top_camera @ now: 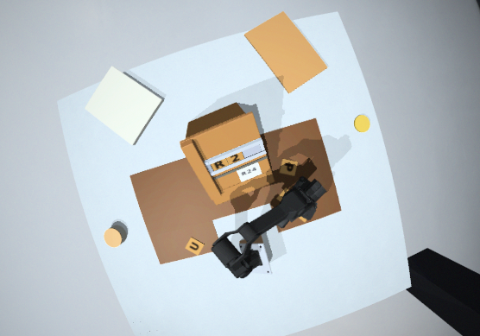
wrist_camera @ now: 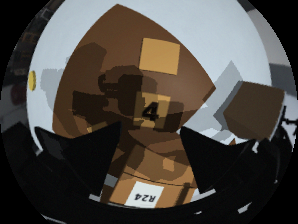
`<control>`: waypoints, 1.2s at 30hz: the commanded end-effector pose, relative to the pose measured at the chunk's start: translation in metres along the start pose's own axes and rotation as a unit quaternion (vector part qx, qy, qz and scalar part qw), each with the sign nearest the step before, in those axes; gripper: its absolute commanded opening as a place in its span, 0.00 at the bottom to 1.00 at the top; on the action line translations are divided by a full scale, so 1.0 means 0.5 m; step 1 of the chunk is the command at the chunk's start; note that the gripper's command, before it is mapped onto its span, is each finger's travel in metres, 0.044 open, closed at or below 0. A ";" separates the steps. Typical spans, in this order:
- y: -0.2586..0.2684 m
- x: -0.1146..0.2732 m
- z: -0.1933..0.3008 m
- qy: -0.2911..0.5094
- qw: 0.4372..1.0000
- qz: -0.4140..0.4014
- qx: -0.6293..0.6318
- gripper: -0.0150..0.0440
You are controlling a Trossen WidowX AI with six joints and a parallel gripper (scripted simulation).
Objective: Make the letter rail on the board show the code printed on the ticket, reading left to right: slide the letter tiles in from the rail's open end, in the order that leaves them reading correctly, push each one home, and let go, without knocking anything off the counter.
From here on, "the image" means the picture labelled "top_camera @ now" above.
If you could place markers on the white paper ticket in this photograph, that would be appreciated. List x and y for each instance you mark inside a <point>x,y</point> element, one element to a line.
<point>249,172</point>

